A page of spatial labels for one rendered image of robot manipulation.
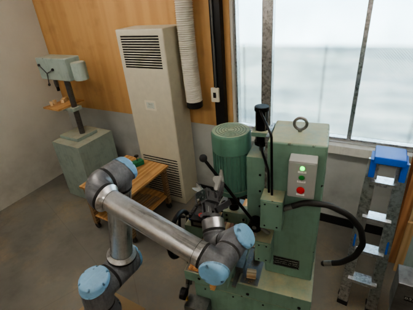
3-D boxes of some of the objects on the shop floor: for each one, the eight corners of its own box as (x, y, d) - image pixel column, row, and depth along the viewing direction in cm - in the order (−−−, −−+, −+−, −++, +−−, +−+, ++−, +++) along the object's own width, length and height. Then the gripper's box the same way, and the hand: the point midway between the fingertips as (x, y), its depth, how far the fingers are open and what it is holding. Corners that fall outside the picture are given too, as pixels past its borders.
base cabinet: (225, 298, 228) (220, 226, 194) (305, 320, 208) (315, 245, 174) (204, 358, 192) (193, 283, 158) (298, 393, 172) (310, 315, 138)
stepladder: (338, 287, 230) (367, 143, 184) (376, 300, 219) (416, 149, 172) (335, 303, 217) (365, 152, 170) (375, 318, 206) (419, 160, 159)
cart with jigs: (135, 194, 358) (124, 146, 327) (174, 206, 331) (166, 155, 300) (92, 229, 309) (74, 176, 278) (134, 246, 282) (120, 190, 251)
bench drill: (96, 172, 408) (61, 51, 333) (131, 182, 379) (100, 52, 304) (67, 192, 373) (19, 60, 297) (102, 205, 344) (59, 63, 268)
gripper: (222, 208, 113) (214, 162, 123) (186, 224, 124) (182, 181, 134) (236, 212, 119) (228, 168, 128) (201, 227, 130) (196, 185, 140)
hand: (209, 176), depth 133 cm, fingers open, 14 cm apart
